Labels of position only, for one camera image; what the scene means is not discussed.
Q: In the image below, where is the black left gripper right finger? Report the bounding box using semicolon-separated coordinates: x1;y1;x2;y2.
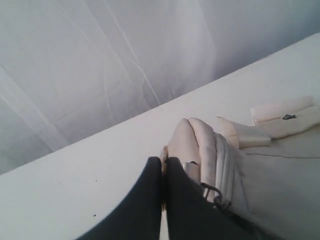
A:
164;157;274;240

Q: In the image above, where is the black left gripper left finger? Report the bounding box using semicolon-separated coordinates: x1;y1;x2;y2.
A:
52;156;166;240

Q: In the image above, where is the beige canvas duffel bag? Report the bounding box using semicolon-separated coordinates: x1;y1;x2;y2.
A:
160;96;320;240

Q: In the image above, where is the white backdrop curtain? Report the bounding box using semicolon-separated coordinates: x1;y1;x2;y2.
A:
0;0;320;174

